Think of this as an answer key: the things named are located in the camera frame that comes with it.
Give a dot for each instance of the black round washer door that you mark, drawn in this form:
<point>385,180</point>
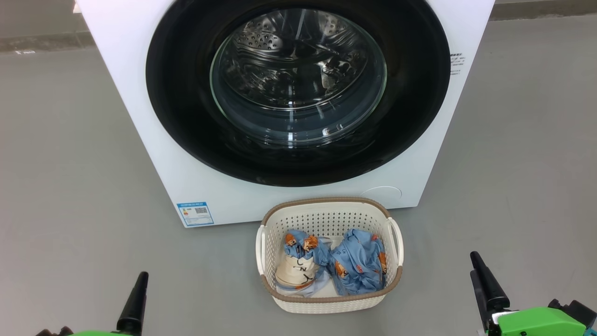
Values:
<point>186,121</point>

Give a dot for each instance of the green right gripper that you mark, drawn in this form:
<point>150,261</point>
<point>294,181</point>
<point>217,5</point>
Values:
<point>536,324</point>

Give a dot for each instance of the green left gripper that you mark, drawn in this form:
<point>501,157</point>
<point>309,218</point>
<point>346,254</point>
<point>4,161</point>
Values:
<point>100,333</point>

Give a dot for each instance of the blue bear print garment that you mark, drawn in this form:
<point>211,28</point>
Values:
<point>359,266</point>

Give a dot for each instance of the white washing machine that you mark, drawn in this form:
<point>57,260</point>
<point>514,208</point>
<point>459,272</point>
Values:
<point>140,116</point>

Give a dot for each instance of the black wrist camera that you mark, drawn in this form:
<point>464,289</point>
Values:
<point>51,332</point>
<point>580,311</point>

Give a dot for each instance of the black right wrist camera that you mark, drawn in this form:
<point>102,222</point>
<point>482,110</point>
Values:
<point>580,311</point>

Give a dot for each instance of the cream perforated laundry basket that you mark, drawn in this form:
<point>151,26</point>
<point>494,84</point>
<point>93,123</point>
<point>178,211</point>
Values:
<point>326,214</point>

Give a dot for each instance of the blue energy label sticker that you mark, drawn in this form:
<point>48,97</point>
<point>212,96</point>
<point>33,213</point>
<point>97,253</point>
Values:
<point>195,214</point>

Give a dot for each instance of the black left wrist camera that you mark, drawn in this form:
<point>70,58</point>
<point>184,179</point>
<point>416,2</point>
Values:
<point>51,332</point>

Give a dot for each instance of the cream and blue garment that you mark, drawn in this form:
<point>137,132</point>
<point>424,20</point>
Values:
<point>294,275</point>

